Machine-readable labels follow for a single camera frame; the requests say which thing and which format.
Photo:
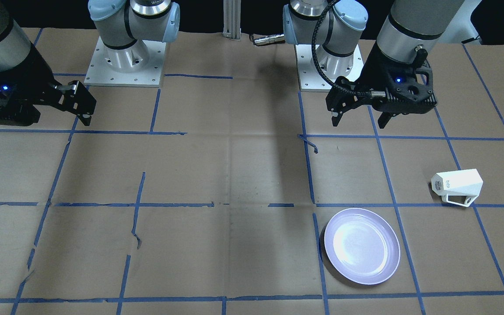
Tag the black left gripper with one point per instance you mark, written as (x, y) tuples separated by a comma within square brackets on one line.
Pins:
[(375, 71)]

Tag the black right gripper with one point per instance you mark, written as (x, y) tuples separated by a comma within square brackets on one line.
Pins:
[(37, 75)]

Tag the white angular cup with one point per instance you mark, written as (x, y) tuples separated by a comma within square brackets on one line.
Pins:
[(458, 187)]

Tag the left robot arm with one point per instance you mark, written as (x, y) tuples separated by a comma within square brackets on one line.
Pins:
[(333, 29)]

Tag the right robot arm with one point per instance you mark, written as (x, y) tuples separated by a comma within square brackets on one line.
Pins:
[(120, 23)]

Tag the lavender plate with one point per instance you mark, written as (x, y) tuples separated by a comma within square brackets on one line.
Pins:
[(362, 246)]

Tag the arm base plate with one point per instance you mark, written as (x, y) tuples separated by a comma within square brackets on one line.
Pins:
[(141, 65), (309, 78)]

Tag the silver cable connector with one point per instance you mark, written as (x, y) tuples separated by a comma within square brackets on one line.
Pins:
[(267, 40)]

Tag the aluminium frame post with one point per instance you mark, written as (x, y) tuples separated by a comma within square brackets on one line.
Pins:
[(232, 19)]

